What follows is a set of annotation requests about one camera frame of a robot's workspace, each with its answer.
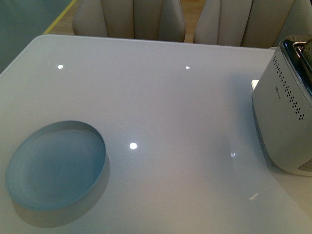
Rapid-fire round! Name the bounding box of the light blue round plate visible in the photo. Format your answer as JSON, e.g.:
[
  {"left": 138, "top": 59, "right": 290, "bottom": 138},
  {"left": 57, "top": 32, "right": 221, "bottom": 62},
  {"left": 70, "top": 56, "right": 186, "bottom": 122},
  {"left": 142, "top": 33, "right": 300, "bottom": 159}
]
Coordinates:
[{"left": 5, "top": 121, "right": 106, "bottom": 211}]

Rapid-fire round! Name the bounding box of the slice of toast bread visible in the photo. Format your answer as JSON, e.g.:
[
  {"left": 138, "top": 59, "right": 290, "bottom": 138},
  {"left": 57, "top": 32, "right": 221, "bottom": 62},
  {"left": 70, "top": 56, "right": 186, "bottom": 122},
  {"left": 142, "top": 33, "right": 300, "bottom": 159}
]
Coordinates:
[{"left": 302, "top": 39, "right": 312, "bottom": 67}]

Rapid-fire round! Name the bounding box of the beige chair left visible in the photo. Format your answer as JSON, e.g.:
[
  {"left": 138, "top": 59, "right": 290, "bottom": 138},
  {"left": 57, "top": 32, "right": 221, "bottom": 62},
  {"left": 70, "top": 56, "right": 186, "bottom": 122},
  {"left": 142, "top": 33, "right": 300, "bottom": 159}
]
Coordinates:
[{"left": 73, "top": 0, "right": 186, "bottom": 42}]

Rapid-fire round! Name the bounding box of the beige chair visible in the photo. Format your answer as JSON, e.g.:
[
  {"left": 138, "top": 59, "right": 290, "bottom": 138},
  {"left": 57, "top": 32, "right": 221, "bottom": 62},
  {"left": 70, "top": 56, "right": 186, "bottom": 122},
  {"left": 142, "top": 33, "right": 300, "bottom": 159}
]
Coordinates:
[
  {"left": 73, "top": 0, "right": 186, "bottom": 42},
  {"left": 193, "top": 0, "right": 312, "bottom": 48}
]

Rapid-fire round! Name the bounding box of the white chrome two-slot toaster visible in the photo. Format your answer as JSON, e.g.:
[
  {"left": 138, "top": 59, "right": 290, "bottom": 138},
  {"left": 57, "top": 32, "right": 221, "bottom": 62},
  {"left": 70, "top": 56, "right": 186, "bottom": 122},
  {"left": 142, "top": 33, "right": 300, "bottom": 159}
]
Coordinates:
[{"left": 252, "top": 35, "right": 312, "bottom": 176}]

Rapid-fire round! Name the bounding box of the beige chair right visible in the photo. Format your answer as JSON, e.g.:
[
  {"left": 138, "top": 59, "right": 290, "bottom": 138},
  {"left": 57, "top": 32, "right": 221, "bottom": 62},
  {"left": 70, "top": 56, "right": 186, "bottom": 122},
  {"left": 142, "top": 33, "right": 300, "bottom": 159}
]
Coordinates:
[{"left": 193, "top": 0, "right": 312, "bottom": 48}]

